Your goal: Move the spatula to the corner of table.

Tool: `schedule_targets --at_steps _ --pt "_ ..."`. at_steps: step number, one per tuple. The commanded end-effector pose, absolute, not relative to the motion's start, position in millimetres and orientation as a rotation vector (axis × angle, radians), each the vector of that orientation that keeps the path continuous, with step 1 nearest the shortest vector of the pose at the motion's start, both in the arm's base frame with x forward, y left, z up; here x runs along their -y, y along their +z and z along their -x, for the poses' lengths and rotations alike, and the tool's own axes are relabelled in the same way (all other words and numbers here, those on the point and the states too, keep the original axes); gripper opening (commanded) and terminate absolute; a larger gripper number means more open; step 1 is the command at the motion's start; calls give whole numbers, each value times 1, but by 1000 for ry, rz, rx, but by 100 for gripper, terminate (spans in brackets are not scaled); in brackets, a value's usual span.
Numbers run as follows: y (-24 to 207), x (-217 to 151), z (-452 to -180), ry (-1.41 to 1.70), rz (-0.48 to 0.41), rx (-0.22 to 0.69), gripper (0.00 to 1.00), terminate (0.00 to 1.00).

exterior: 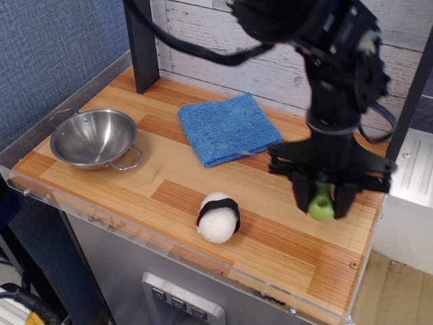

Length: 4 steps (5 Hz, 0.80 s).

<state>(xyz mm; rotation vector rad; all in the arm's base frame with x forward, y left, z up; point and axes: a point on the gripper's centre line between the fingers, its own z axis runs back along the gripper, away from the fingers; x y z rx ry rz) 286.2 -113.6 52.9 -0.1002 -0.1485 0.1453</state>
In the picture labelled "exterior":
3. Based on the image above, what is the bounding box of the clear acrylic edge guard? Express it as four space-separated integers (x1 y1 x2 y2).
1 143 384 324

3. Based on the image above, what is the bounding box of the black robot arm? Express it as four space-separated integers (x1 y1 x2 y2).
228 1 396 220

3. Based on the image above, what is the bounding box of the blue folded cloth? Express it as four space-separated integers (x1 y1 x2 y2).
178 93 282 167

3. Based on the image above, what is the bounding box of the dark upright post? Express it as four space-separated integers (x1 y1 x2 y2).
123 1 160 94
384 35 432 161

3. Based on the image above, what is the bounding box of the steel bowl with handles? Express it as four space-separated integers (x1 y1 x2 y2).
49 108 144 171

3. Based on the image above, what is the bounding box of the white plush rice ball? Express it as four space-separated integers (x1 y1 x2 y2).
196 192 241 244

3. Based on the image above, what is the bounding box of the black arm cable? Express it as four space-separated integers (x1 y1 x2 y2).
123 0 275 67

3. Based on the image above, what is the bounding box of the black braided hose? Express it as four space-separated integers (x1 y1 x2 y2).
0 290 64 325

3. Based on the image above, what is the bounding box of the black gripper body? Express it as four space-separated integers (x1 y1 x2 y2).
268 125 396 192

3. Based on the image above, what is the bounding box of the stainless steel cabinet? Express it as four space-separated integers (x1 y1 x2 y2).
66 213 303 324

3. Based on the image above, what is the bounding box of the dark right upright post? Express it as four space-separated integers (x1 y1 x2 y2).
384 35 432 161

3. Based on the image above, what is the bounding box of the silver button panel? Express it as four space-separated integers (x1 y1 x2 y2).
141 272 226 325

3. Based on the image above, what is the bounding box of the green handled grey spatula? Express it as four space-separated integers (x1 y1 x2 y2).
307 182 335 221

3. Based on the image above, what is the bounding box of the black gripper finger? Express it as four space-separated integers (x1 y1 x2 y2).
292 174 317 211
334 184 360 219

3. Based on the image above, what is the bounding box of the white appliance at right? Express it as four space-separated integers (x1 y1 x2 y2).
373 129 432 274

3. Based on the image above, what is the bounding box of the yellow object bottom left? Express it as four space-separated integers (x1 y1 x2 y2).
24 311 45 325

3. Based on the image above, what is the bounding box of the dark left upright post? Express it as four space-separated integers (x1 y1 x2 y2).
123 1 160 94

